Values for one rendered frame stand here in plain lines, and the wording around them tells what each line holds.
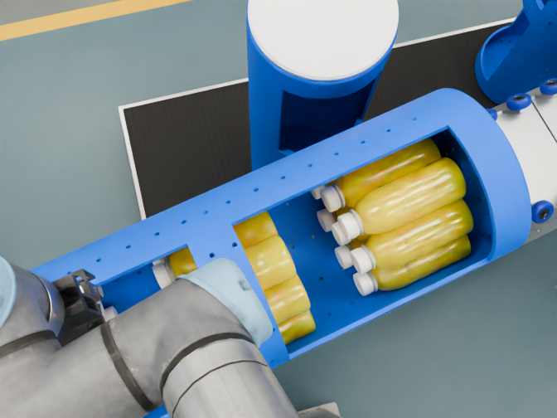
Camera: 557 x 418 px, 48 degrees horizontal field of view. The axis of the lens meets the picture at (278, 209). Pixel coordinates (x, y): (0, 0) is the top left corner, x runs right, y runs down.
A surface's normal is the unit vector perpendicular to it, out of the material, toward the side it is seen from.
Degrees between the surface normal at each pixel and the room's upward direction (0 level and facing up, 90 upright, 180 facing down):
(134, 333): 17
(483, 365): 0
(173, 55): 0
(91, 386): 4
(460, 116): 24
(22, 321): 53
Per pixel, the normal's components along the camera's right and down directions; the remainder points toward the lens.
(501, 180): 0.18, 0.07
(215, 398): -0.36, -0.65
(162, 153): 0.03, -0.25
